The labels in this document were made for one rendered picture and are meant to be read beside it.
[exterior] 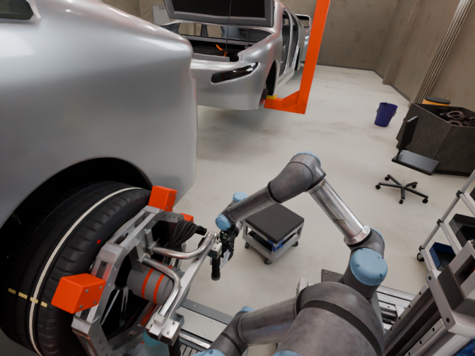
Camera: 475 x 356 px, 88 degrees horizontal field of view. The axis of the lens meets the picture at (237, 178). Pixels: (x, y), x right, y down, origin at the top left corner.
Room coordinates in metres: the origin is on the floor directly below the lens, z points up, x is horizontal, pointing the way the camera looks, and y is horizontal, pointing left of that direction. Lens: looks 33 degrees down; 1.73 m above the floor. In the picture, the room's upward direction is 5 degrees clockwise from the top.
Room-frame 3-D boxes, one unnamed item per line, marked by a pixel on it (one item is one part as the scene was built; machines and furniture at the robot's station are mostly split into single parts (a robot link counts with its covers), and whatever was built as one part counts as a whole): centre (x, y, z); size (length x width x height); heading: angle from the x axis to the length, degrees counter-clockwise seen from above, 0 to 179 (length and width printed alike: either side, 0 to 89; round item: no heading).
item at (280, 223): (1.57, -0.35, 0.17); 0.43 x 0.36 x 0.34; 137
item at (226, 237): (0.82, 0.02, 0.86); 0.12 x 0.08 x 0.09; 163
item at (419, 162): (2.66, -2.10, 0.46); 0.59 x 0.59 x 0.92
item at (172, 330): (0.37, 0.19, 0.93); 0.09 x 0.05 x 0.05; 74
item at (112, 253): (0.59, 0.34, 0.85); 0.54 x 0.07 x 0.54; 164
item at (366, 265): (0.59, -0.50, 0.98); 0.13 x 0.12 x 0.14; 154
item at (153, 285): (0.57, 0.27, 0.85); 0.21 x 0.14 x 0.14; 74
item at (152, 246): (0.65, 0.19, 1.03); 0.19 x 0.18 x 0.11; 74
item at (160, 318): (0.46, 0.25, 1.03); 0.19 x 0.18 x 0.11; 74
